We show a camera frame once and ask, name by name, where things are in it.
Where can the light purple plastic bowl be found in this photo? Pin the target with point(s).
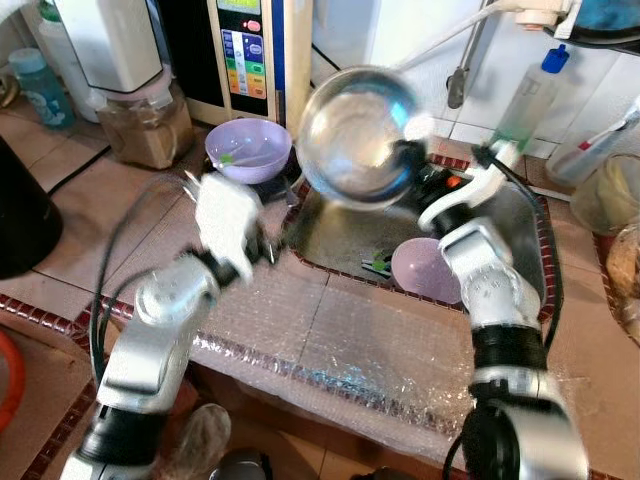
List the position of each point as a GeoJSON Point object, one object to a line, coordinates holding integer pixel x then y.
{"type": "Point", "coordinates": [425, 272]}
{"type": "Point", "coordinates": [250, 140]}

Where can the white green training chopsticks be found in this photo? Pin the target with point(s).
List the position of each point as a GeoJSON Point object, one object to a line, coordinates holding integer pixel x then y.
{"type": "Point", "coordinates": [380, 267]}

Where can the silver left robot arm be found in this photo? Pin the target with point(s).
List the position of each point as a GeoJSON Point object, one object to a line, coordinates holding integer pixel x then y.
{"type": "Point", "coordinates": [150, 340]}

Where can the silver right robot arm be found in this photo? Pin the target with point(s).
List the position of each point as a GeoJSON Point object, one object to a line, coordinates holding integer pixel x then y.
{"type": "Point", "coordinates": [495, 290]}

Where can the white kitchen appliance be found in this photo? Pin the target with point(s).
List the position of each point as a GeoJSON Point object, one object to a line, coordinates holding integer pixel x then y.
{"type": "Point", "coordinates": [110, 40]}

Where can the stainless steel sink basin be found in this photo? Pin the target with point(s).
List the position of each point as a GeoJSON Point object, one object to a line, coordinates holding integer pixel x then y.
{"type": "Point", "coordinates": [340, 240]}

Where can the metal faucet pipe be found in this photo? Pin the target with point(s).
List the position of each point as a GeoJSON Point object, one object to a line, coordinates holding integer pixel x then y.
{"type": "Point", "coordinates": [462, 70]}

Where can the green liquid bottle blue cap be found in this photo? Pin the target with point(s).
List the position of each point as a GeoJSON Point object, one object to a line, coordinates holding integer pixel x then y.
{"type": "Point", "coordinates": [525, 110]}

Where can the clear bubble wrap sheet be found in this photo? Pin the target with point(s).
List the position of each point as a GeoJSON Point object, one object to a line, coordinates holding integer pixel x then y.
{"type": "Point", "coordinates": [330, 350]}

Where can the clear plastic cup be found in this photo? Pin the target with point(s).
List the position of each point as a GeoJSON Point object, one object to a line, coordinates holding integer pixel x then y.
{"type": "Point", "coordinates": [570, 165]}

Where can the clear jar brown powder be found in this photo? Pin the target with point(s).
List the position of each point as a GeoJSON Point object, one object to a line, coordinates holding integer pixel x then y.
{"type": "Point", "coordinates": [150, 135]}

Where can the clear glass jar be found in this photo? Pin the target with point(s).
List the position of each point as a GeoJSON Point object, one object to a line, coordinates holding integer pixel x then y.
{"type": "Point", "coordinates": [610, 195]}

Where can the white toothpaste tube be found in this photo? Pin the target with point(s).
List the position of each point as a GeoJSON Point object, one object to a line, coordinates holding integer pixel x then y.
{"type": "Point", "coordinates": [610, 135]}

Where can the beige water ionizer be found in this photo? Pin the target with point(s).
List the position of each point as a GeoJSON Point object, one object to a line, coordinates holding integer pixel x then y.
{"type": "Point", "coordinates": [250, 60]}

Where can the tiled basin with groceries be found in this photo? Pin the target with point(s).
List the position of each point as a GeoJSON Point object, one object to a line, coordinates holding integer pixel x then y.
{"type": "Point", "coordinates": [600, 290]}

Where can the clear bag orange snacks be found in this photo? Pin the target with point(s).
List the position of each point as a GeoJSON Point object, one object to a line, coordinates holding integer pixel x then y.
{"type": "Point", "coordinates": [625, 265]}
{"type": "Point", "coordinates": [632, 320]}

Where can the steel pot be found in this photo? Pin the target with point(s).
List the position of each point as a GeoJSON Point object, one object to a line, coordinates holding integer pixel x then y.
{"type": "Point", "coordinates": [240, 468]}

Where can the black pan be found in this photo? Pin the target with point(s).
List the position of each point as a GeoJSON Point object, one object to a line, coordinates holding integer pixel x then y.
{"type": "Point", "coordinates": [610, 20]}

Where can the black round pot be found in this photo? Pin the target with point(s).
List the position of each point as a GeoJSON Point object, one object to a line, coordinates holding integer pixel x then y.
{"type": "Point", "coordinates": [25, 210]}

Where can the teal plastic bottle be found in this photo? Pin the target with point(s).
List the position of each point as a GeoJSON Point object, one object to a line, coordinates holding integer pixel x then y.
{"type": "Point", "coordinates": [40, 95]}

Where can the white plastic jug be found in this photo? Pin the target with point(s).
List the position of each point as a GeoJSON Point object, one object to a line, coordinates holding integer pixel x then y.
{"type": "Point", "coordinates": [45, 40]}

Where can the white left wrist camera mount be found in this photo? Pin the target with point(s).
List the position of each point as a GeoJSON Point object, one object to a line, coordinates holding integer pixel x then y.
{"type": "Point", "coordinates": [225, 225]}

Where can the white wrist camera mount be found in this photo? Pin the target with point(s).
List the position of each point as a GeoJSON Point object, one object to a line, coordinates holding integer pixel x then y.
{"type": "Point", "coordinates": [480, 190]}
{"type": "Point", "coordinates": [225, 225]}

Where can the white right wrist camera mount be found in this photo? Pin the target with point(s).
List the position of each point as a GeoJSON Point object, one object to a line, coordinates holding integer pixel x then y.
{"type": "Point", "coordinates": [480, 190]}

